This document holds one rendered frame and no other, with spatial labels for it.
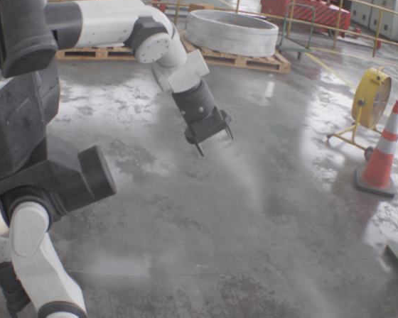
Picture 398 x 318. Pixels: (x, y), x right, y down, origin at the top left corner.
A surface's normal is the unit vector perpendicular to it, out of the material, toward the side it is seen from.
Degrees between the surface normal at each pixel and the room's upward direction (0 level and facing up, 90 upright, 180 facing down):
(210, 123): 97
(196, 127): 97
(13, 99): 81
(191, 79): 102
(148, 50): 118
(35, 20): 52
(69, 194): 90
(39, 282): 90
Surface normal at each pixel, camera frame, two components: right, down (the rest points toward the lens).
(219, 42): -0.28, 0.36
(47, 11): 0.66, -0.27
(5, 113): 0.93, 0.14
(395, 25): 0.22, 0.43
